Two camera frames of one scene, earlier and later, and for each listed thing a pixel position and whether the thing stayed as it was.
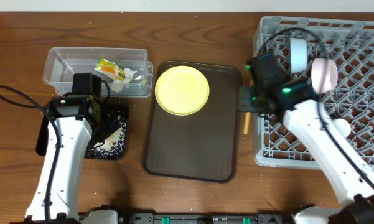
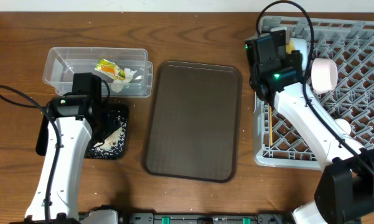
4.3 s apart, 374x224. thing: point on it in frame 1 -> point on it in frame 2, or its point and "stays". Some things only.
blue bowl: x=299 y=55 stays
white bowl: x=324 y=74 stays
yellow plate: x=182 y=90 -> x=290 y=46
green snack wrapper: x=110 y=68 stays
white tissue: x=117 y=85 stays
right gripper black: x=247 y=103 -> x=294 y=61
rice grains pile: x=113 y=146 stays
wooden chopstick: x=246 y=126 -> x=271 y=126
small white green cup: x=343 y=126 stays
